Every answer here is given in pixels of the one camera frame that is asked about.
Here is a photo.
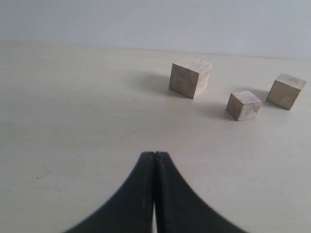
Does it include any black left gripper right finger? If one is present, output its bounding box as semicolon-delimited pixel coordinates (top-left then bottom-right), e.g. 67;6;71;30
154;151;245;233

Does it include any smallest wooden cube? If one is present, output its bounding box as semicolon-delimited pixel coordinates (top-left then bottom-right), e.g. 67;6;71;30
226;91;262;121

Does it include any second largest wooden cube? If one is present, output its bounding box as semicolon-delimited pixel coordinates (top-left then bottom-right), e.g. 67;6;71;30
169;55;212;99

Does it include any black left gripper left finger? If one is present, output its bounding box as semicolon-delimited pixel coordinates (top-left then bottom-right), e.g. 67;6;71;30
66;151;155;233

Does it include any third largest wooden cube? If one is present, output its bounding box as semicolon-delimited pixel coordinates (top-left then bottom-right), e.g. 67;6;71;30
266;73;306;110

